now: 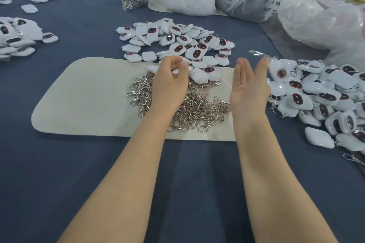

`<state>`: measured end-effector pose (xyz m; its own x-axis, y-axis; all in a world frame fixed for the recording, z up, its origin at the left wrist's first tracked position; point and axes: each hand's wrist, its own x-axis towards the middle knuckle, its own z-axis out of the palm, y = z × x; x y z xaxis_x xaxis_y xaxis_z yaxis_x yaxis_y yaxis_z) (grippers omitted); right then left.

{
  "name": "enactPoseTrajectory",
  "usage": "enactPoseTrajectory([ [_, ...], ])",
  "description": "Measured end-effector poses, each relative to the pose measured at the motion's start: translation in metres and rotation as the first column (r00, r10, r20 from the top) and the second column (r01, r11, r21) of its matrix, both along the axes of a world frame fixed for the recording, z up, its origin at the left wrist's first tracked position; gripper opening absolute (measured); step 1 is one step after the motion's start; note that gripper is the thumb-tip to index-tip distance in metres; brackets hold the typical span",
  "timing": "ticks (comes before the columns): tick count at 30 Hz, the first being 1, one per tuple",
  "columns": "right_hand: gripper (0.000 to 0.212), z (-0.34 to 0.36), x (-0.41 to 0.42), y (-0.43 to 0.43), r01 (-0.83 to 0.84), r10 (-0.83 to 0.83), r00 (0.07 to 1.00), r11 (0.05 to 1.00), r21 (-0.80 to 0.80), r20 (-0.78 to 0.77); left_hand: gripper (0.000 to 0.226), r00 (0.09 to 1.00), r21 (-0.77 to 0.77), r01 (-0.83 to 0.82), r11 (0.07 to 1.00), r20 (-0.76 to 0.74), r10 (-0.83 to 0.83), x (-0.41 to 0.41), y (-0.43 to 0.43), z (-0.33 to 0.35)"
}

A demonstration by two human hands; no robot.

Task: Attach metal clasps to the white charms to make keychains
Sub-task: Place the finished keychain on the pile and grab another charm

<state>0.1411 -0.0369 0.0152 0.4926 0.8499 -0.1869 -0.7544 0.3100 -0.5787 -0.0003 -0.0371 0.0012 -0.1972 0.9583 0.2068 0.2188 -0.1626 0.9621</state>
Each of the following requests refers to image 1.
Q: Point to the person's left hand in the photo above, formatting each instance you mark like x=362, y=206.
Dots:
x=168, y=89

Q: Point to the person's right hand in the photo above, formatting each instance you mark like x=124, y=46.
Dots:
x=248, y=95

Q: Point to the white fob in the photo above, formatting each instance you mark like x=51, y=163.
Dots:
x=279, y=69

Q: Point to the person's left forearm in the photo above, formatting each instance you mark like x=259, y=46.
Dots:
x=122, y=186

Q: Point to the person's right forearm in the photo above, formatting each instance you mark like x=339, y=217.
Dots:
x=276, y=186

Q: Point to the cream felt work mat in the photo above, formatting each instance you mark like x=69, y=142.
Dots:
x=80, y=100

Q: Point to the crumpled clear plastic bag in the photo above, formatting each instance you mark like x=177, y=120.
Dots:
x=326, y=22

